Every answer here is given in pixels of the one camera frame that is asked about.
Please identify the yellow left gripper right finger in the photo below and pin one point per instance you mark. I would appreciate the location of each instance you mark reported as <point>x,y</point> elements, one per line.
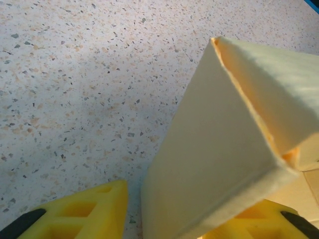
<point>269,224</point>

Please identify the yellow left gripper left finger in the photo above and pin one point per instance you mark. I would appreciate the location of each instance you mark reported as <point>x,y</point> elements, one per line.
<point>82,216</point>

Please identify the yellow paper box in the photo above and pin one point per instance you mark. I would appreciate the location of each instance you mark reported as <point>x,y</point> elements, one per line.
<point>224,149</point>

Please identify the blue table border strip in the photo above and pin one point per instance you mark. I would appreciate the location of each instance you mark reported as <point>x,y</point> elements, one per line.
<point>314,1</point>

